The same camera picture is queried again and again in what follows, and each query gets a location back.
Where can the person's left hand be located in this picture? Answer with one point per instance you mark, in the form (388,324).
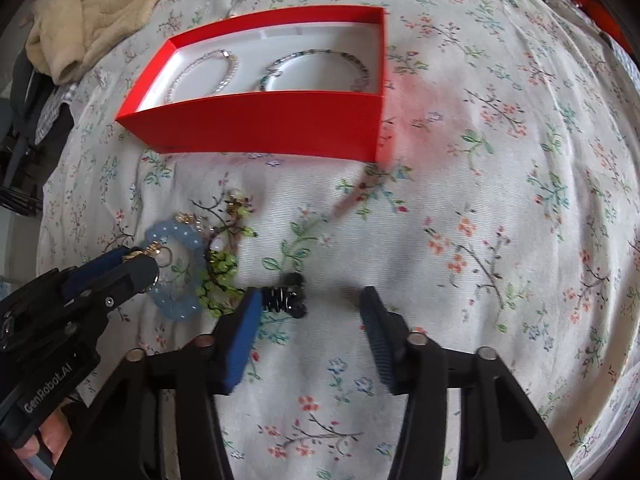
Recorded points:
(55,433)

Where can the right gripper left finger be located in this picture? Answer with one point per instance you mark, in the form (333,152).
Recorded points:
(123,435)

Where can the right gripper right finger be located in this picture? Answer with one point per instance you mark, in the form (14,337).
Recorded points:
(501,437)

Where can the red jewelry box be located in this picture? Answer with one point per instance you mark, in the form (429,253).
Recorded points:
(306,80)

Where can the gold stud earring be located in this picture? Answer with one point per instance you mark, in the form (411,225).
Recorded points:
(237,203)

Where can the gold rings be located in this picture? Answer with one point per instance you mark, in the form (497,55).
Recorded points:
(157,254)

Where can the floral bed sheet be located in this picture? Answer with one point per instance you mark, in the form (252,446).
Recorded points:
(505,215)

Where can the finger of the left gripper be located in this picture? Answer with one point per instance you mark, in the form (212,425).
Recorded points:
(116,275)
(84,312)

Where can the beige quilted blanket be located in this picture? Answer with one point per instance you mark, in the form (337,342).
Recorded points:
(68,37)

